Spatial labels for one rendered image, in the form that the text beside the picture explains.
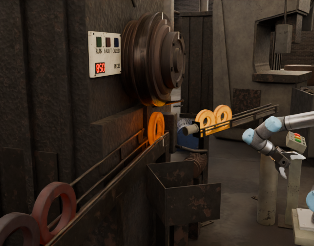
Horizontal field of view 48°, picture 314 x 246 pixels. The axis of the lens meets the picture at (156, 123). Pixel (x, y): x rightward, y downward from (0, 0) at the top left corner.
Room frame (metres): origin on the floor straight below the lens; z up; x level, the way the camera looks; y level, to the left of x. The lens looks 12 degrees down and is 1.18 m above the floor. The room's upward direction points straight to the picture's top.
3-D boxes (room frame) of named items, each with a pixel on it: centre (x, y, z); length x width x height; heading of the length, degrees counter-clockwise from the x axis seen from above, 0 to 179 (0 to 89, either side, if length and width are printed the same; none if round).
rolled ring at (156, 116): (1.83, 0.00, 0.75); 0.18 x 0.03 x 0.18; 161
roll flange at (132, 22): (1.85, 0.08, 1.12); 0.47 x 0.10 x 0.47; 161
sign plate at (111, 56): (1.54, 0.22, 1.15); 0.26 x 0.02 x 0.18; 161
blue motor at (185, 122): (4.09, -0.35, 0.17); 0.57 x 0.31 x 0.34; 1
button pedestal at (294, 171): (2.22, -0.92, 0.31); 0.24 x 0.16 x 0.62; 161
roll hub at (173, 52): (1.79, -0.09, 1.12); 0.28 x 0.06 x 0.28; 161
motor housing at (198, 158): (2.09, -0.24, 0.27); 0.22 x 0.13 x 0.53; 161
